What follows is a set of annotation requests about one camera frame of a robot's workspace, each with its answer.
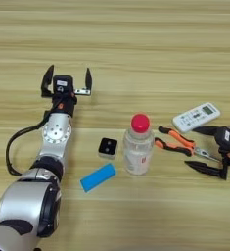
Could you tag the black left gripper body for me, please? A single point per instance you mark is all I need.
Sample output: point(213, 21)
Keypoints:
point(63, 104)

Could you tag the small black square box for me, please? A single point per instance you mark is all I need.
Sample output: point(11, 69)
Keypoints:
point(108, 147)

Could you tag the clear bottle with red cap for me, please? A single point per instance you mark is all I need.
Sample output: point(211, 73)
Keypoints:
point(138, 150)

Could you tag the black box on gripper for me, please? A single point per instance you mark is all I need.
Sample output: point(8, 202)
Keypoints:
point(227, 137)
point(63, 84)

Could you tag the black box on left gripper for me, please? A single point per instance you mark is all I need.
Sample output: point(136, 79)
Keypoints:
point(63, 84)

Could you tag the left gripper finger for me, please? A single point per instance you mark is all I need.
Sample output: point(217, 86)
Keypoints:
point(47, 81)
point(88, 80)

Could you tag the white remote control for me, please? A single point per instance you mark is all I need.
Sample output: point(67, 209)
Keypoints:
point(196, 117)

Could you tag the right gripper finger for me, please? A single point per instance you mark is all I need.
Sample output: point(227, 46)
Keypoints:
point(206, 130)
point(207, 168)

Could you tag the blue rectangular block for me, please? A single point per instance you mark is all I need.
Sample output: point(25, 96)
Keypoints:
point(98, 177)

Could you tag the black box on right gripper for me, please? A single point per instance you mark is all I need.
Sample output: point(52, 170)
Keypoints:
point(227, 137)

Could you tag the orange black needle-nose pliers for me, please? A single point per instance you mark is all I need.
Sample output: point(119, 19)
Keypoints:
point(178, 138)

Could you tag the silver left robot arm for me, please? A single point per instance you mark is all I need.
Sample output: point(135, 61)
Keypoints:
point(25, 202)

